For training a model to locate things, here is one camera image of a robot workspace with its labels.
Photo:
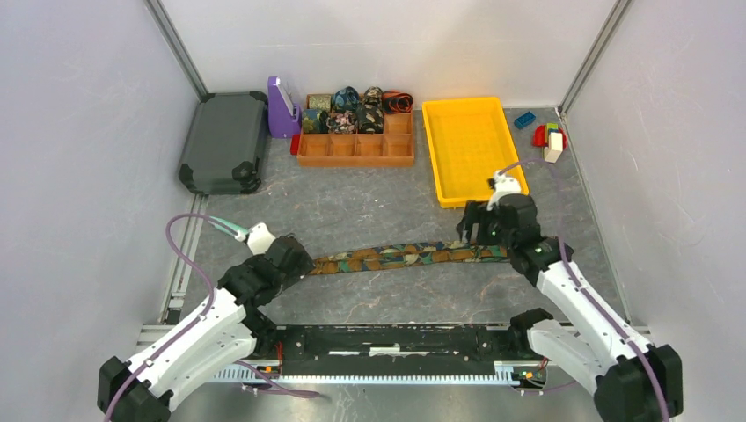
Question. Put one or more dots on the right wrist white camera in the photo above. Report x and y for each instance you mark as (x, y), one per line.
(501, 184)

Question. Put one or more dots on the teal green pen tool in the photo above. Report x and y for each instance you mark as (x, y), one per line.
(224, 226)

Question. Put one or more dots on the olive patterned rolled tie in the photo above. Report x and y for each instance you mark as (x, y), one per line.
(319, 102)

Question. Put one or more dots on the black yellow rolled tie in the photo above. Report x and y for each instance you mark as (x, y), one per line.
(373, 96)

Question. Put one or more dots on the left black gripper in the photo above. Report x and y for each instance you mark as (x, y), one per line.
(303, 266)

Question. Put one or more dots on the teal navy rolled tie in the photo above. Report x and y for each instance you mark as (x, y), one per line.
(315, 121)

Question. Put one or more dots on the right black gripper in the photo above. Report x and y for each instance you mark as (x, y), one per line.
(475, 213)

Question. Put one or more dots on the dark grey suitcase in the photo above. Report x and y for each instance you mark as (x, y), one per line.
(225, 145)

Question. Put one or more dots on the orange black rolled tie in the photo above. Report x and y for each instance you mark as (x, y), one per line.
(397, 102)

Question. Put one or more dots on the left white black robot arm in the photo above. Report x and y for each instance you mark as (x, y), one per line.
(226, 327)

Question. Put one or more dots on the black floral rolled tie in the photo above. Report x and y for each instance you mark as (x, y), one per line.
(370, 119)

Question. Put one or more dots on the orange compartment organizer box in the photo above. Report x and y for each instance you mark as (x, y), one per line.
(394, 147)

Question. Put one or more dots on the blue toy brick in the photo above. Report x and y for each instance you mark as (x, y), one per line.
(524, 120)

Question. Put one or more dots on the yellow plastic tray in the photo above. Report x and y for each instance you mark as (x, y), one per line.
(468, 142)

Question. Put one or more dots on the dark blue rolled tie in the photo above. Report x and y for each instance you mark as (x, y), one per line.
(345, 100)

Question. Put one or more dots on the orange blue floral tie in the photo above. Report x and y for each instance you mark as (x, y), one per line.
(397, 256)

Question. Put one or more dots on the pink floral rolled tie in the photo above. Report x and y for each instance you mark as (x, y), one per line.
(342, 123)

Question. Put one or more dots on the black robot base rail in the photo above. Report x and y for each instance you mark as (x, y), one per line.
(393, 349)

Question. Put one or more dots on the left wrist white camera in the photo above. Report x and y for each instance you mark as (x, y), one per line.
(257, 239)

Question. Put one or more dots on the purple dispenser stand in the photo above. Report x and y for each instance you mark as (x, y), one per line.
(283, 114)

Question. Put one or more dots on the small red block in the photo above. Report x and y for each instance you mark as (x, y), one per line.
(295, 144)

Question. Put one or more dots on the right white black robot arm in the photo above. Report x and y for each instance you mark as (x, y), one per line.
(627, 375)

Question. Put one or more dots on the red toy block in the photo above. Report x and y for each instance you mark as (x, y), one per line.
(540, 137)

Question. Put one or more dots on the wrist white camera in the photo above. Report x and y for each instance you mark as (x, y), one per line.
(501, 184)
(257, 239)

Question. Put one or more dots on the cream toy block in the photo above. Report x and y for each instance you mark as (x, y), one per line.
(554, 146)

